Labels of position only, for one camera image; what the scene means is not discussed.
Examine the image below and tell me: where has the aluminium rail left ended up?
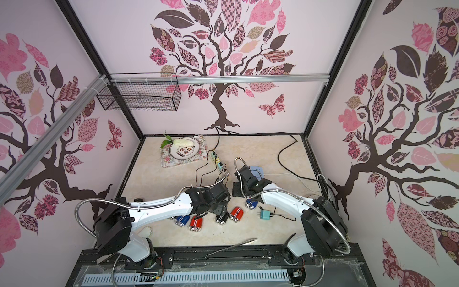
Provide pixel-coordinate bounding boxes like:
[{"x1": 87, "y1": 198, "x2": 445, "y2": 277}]
[{"x1": 1, "y1": 75, "x2": 109, "y2": 205}]

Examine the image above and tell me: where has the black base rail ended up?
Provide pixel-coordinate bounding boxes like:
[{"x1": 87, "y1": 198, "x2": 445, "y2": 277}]
[{"x1": 73, "y1": 243, "x2": 363, "y2": 273}]

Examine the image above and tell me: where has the light blue round socket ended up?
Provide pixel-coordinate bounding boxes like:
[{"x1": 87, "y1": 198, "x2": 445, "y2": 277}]
[{"x1": 249, "y1": 166, "x2": 264, "y2": 181}]

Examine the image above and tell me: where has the blue shaver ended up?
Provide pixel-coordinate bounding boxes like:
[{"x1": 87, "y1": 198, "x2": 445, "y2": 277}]
[
  {"x1": 175, "y1": 215, "x2": 190, "y2": 227},
  {"x1": 245, "y1": 199, "x2": 258, "y2": 210}
]

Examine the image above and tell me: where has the white slotted cable duct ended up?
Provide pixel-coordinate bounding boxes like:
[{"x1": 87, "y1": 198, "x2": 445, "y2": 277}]
[{"x1": 79, "y1": 269, "x2": 289, "y2": 287}]

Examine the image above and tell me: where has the floral placemat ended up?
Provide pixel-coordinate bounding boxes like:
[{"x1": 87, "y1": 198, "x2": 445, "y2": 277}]
[{"x1": 160, "y1": 135, "x2": 208, "y2": 168}]

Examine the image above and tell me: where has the black socket power cord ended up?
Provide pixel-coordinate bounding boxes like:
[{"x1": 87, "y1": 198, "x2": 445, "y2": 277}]
[{"x1": 277, "y1": 133, "x2": 323, "y2": 184}]

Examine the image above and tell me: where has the white flower with leaves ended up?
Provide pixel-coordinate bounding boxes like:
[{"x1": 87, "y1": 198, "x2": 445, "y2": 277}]
[{"x1": 160, "y1": 134, "x2": 194, "y2": 149}]

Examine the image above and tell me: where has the red shaver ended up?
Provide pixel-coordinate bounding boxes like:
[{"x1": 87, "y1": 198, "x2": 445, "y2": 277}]
[
  {"x1": 229, "y1": 207, "x2": 244, "y2": 222},
  {"x1": 189, "y1": 216, "x2": 203, "y2": 232}
]

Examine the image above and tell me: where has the aluminium rail back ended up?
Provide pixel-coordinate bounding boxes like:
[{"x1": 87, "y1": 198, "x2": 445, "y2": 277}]
[{"x1": 110, "y1": 73, "x2": 331, "y2": 85}]

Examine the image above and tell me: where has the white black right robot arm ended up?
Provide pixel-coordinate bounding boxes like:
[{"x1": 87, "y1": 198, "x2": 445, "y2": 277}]
[{"x1": 234, "y1": 157, "x2": 351, "y2": 264}]

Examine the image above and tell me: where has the black shaver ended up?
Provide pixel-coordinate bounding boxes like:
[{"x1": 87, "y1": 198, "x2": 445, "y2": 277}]
[{"x1": 215, "y1": 212, "x2": 230, "y2": 226}]

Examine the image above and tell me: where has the aluminium rail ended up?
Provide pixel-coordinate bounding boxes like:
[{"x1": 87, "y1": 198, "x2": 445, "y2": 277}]
[
  {"x1": 1, "y1": 75, "x2": 109, "y2": 205},
  {"x1": 110, "y1": 73, "x2": 331, "y2": 85}
]

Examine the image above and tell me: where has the white patterned plate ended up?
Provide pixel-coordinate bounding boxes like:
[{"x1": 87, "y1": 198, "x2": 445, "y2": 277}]
[{"x1": 168, "y1": 138, "x2": 201, "y2": 160}]

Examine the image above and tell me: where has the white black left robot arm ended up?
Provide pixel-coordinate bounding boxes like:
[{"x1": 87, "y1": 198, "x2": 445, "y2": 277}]
[{"x1": 74, "y1": 171, "x2": 230, "y2": 263}]

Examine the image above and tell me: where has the black wire basket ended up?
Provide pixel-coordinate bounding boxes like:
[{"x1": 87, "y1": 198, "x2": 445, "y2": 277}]
[{"x1": 97, "y1": 72, "x2": 182, "y2": 112}]

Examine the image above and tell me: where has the white power strip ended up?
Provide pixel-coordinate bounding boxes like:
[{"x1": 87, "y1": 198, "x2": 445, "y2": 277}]
[{"x1": 209, "y1": 150, "x2": 225, "y2": 172}]

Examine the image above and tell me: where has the black power strip cord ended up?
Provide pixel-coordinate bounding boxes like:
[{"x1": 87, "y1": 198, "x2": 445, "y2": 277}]
[{"x1": 213, "y1": 126, "x2": 240, "y2": 152}]

